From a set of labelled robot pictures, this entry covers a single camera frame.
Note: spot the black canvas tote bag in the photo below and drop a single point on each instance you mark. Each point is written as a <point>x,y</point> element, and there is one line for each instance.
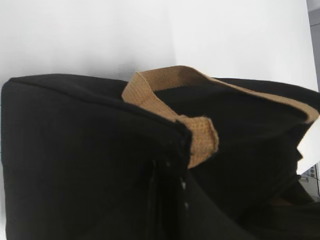
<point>172,154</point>

